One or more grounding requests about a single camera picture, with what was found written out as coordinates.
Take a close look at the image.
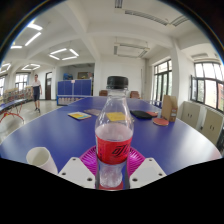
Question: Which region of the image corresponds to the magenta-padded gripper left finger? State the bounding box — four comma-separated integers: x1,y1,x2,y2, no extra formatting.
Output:
57,145,99,190

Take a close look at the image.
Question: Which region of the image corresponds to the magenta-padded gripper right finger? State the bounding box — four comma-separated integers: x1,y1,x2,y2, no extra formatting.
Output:
126,145,168,190

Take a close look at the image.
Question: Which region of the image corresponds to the clear red-labelled drink bottle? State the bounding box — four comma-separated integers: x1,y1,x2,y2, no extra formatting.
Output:
94,75,135,189

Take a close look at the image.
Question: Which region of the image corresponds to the red table tennis paddle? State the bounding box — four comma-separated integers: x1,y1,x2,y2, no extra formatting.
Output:
152,117,170,127
145,110,160,118

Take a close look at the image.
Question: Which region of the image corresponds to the white cup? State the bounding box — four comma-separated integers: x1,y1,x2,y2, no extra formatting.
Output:
25,146,59,175

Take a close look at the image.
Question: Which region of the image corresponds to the yellow book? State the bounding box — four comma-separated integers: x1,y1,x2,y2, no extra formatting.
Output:
105,111,127,123

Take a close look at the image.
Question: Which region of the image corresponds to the brownish thin book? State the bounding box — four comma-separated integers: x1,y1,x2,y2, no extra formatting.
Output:
83,108,102,117

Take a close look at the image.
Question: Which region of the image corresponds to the brown cardboard box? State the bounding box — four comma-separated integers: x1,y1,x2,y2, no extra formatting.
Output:
160,94,179,123

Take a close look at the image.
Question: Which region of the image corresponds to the beige cabinet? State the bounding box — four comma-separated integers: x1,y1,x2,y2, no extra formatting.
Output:
199,108,224,146
179,100,202,129

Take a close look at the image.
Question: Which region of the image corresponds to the folded blue table tennis table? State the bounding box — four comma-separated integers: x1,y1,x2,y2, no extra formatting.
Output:
55,78,94,106

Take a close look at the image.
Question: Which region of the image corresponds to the tall black-framed window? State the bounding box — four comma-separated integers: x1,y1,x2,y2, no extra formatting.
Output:
152,59,173,103

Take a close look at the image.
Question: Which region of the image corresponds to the dark door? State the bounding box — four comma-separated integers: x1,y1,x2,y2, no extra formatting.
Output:
44,71,53,101

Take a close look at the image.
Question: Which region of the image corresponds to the person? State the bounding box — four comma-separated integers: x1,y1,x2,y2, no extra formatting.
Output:
31,73,43,114

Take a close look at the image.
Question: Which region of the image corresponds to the red-legged table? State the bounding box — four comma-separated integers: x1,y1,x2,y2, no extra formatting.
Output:
0,98,28,125

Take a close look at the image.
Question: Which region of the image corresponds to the bookshelf unit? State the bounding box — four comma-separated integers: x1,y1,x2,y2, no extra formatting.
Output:
1,85,34,104

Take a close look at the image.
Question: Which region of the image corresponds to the large black-framed window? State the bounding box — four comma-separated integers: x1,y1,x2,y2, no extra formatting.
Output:
190,61,224,113

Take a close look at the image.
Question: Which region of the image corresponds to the ceiling air conditioner unit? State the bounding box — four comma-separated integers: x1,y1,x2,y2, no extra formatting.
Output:
113,42,151,59

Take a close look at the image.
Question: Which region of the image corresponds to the ceiling light group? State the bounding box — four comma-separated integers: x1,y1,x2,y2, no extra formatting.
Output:
0,20,80,75

